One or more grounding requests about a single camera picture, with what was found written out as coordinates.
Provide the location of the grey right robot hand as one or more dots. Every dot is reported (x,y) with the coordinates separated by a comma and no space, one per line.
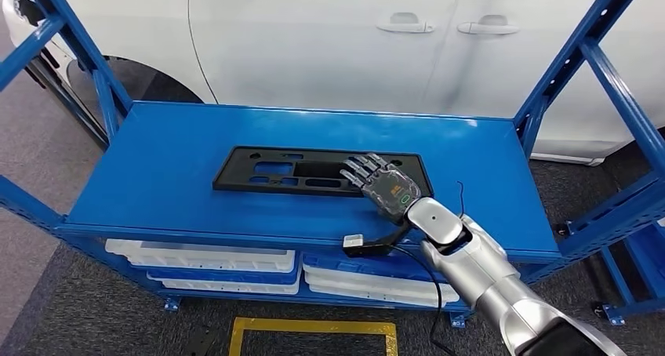
(389,192)

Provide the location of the black plastic panel part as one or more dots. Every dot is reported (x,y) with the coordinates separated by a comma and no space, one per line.
(234,172)

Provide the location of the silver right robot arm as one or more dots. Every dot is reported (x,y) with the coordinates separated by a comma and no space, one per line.
(483,276)

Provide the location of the blue metal shelf rack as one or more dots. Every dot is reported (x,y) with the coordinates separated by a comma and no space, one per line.
(644,255)
(182,161)

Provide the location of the white plastic crate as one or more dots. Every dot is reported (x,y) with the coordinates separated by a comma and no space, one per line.
(234,287)
(363,283)
(208,257)
(363,295)

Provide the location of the yellow floor tape square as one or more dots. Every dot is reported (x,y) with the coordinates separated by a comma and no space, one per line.
(311,325)

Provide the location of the white car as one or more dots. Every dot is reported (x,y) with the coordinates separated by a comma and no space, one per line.
(311,47)

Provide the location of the black floor plate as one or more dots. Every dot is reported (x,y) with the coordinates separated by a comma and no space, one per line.
(200,343)

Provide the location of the dark metal bar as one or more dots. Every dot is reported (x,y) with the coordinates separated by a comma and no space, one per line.
(67,104)

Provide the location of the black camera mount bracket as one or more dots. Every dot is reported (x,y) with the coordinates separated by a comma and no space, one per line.
(374,249)

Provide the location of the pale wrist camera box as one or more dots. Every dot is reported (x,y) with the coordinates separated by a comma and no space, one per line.
(353,241)

